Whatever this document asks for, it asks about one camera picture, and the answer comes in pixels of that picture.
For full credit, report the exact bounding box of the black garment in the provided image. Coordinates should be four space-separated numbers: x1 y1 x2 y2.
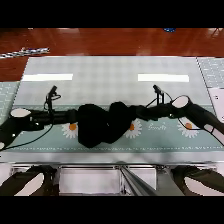
76 101 152 150

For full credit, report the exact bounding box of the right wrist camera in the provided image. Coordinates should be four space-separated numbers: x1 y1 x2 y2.
145 84 167 108

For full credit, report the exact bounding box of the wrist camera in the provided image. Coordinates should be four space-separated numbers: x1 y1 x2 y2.
43 85 62 113
145 84 167 108

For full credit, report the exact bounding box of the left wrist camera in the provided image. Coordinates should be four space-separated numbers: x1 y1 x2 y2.
43 85 62 113

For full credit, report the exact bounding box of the silver frame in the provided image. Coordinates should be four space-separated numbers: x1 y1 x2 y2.
0 161 224 197

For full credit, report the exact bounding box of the black cable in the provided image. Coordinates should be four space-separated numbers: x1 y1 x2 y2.
177 115 224 147
0 123 54 152

